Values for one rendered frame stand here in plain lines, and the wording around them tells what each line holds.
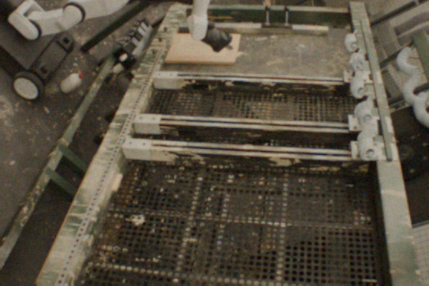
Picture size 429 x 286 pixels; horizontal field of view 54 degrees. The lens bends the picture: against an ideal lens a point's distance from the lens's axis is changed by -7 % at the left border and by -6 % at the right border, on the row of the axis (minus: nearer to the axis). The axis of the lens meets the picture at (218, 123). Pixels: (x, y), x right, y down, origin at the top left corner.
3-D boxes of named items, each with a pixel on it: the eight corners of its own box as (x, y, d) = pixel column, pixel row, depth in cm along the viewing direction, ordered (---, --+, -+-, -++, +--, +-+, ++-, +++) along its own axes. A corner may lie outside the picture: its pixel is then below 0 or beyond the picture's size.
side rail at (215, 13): (189, 18, 311) (188, 4, 303) (346, 22, 293) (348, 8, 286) (187, 22, 306) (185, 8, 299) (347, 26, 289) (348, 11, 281)
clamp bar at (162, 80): (158, 79, 245) (152, 42, 230) (376, 88, 226) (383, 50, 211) (153, 90, 238) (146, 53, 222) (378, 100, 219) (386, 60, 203)
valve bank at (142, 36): (124, 24, 293) (149, 6, 281) (138, 39, 299) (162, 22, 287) (97, 66, 256) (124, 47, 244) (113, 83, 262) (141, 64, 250)
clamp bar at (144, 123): (140, 122, 219) (131, 83, 203) (384, 133, 200) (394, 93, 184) (135, 136, 212) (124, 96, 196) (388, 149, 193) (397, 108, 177)
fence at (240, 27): (180, 27, 288) (179, 23, 286) (327, 31, 273) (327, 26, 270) (178, 31, 285) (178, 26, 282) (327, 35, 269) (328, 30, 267)
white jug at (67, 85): (63, 78, 306) (80, 66, 296) (73, 87, 311) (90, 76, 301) (57, 87, 299) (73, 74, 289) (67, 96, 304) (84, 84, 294)
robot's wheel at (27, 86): (9, 93, 269) (13, 70, 256) (13, 88, 273) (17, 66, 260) (37, 105, 273) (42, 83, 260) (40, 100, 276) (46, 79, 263)
